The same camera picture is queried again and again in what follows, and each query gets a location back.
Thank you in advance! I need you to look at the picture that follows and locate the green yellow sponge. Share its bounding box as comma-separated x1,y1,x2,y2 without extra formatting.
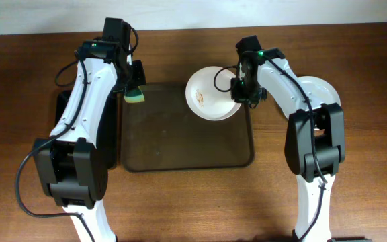
124,87,145,104

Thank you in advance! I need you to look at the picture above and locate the white plate top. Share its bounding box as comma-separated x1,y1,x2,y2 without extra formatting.
185,66,241,121

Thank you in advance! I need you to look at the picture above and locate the white plate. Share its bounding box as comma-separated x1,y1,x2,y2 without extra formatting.
185,66,241,121
327,99,343,116

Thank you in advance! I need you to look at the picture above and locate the pale blue plate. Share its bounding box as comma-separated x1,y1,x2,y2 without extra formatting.
279,76,341,118

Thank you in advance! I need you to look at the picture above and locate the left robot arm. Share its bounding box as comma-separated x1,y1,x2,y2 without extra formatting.
30,40,145,241

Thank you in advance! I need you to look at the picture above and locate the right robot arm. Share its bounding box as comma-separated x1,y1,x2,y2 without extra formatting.
231,48,345,241

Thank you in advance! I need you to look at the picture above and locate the black rectangular tray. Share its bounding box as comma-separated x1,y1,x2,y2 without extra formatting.
54,90,118,169

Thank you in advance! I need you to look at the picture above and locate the brown plastic serving tray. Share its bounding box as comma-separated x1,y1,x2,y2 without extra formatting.
120,83,255,173

